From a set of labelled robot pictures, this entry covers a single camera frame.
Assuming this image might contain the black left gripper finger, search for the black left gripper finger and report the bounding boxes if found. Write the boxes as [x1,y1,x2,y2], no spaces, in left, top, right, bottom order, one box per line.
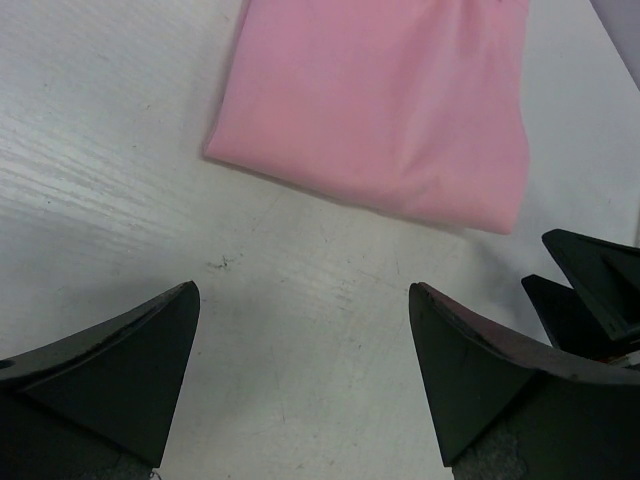
[521,275,614,353]
[409,283,639,479]
[1,281,200,479]
[542,229,639,341]

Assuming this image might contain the pink t-shirt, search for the pink t-shirt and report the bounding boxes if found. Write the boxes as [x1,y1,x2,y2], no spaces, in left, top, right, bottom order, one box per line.
[205,0,529,234]

